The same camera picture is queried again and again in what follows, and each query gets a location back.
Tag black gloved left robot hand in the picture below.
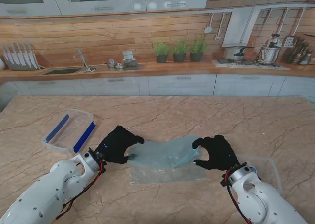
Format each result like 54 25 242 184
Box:
94 125 145 165

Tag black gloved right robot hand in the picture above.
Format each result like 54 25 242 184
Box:
191 134 241 172

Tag clear bubble film sheet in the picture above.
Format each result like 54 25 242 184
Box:
127 134 208 185

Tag clear plastic lid blue label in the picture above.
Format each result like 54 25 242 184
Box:
240 154 283 194

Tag printed kitchen backdrop banner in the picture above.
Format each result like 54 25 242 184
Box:
0 0 315 98

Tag clear plastic crate blue handles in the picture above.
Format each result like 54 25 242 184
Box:
41 108 96 157

